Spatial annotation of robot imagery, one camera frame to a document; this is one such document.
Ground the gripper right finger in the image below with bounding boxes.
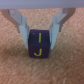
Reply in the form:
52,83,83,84
48,7,83,47

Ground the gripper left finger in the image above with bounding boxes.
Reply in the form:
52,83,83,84
0,8,30,48

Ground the purple block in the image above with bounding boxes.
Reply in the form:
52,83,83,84
27,29,52,60

